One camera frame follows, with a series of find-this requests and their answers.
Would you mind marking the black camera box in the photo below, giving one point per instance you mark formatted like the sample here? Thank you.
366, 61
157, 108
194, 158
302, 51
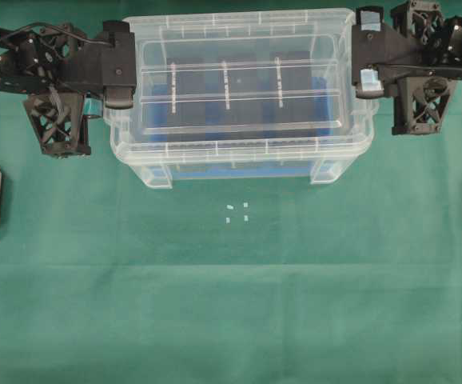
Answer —
241, 112
296, 82
185, 110

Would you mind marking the green table cloth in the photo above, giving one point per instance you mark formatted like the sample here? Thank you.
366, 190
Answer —
104, 280

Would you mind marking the blue foam insert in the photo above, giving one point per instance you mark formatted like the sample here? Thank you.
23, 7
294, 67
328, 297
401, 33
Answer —
325, 123

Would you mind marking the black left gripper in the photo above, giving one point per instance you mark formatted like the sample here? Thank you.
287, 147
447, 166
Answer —
59, 69

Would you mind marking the middle black camera box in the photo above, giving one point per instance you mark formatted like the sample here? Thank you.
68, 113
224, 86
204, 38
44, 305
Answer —
241, 112

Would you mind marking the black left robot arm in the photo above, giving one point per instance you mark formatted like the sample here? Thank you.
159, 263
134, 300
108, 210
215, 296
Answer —
58, 68

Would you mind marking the right black camera box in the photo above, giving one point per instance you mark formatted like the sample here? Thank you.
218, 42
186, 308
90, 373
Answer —
296, 82

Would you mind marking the clear plastic storage box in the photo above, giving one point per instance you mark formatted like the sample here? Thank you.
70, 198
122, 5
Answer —
322, 158

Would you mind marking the left black camera box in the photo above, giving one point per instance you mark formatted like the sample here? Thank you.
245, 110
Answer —
185, 110

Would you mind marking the clear plastic box lid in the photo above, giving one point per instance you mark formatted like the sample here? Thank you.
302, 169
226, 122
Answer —
264, 75

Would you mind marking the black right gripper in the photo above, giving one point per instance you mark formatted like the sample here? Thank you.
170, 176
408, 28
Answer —
395, 60

